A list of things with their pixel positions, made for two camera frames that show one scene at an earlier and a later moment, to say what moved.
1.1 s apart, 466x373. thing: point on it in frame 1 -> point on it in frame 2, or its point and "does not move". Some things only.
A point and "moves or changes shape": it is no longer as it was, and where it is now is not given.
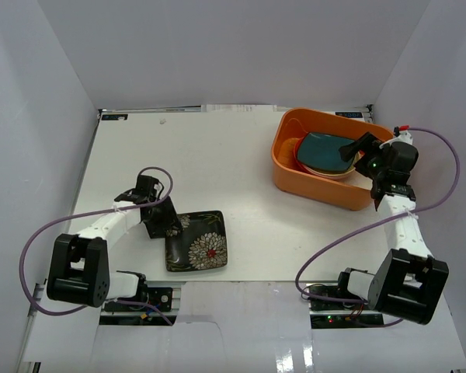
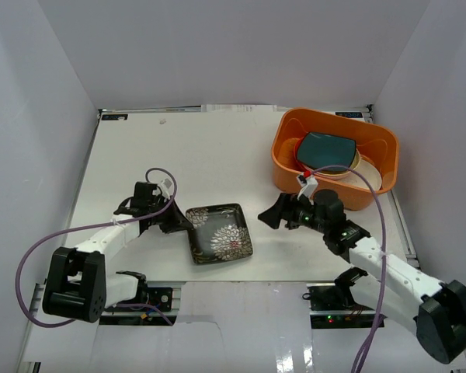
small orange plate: [304, 167] does not move
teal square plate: [321, 151] does not move
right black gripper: [367, 141] -> [286, 208]
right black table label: [349, 114] does not move
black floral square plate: [201, 244] moves or changes shape
